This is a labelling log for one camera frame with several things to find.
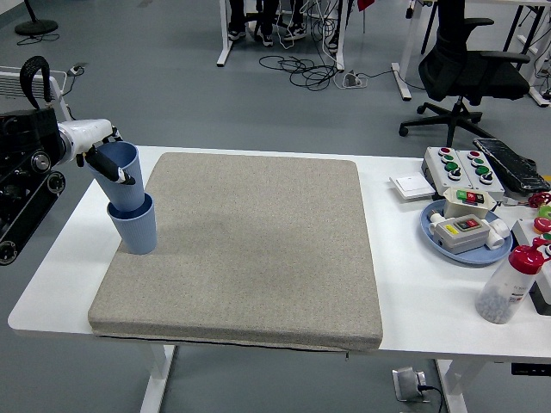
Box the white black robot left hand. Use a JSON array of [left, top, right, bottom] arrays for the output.
[[57, 118, 136, 187]]

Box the blue ribbed plastic cup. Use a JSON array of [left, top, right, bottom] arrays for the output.
[[83, 142, 146, 212], [106, 192, 157, 256]]

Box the white electric panel heater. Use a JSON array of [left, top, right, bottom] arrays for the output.
[[0, 65, 77, 124]]

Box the black round stand base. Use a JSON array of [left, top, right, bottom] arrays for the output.
[[14, 0, 60, 36]]

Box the seated person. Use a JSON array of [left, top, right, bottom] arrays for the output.
[[275, 0, 309, 42], [226, 0, 276, 47]]

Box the grey-brown fabric mat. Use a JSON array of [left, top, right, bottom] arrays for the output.
[[88, 151, 384, 354]]

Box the white table leg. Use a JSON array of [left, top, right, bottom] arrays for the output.
[[138, 343, 180, 413], [434, 359, 468, 413]]

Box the white power strip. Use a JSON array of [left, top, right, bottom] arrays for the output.
[[342, 71, 370, 90]]

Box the grey four-button control box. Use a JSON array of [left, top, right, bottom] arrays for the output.
[[421, 145, 470, 193], [455, 149, 505, 202]]

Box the black office chair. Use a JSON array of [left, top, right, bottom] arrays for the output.
[[399, 0, 531, 147]]

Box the silver floor socket box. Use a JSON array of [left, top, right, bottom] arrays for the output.
[[391, 366, 431, 404]]

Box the blue round plate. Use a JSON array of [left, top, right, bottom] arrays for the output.
[[420, 198, 515, 264]]

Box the white plastic pipe fitting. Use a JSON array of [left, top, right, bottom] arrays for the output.
[[486, 217, 511, 250]]

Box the black wrapped keyboard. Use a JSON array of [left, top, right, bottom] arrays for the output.
[[472, 136, 551, 194]]

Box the clear bottle red cap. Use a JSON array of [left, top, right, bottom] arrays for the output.
[[474, 244, 544, 325]]

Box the grey emergency stop button box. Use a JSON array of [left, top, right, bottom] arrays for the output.
[[511, 217, 551, 317]]

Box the black table control panel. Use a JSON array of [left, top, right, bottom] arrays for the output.
[[494, 362, 551, 378]]

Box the black floor cable bundle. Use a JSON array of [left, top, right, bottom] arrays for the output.
[[257, 53, 345, 91]]

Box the white wall switch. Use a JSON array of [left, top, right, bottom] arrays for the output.
[[389, 171, 436, 201]]

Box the beige green-red button switch box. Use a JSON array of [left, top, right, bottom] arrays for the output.
[[443, 187, 496, 220]]

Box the grey switch box yellow label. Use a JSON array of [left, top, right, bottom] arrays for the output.
[[429, 213, 492, 255]]

